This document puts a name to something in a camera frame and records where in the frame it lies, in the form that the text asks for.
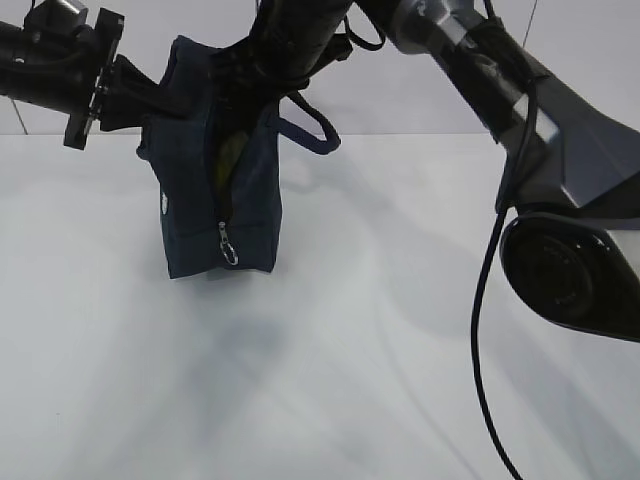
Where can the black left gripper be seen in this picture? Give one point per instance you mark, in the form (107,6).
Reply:
(124,93)

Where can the yellow lemon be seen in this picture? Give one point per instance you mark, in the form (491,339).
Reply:
(228,156)

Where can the dark blue lunch bag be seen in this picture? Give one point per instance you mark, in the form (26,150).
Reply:
(220,199)

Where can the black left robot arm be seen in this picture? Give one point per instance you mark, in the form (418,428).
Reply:
(57,61)

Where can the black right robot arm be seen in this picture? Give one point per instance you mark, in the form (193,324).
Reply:
(569,191)

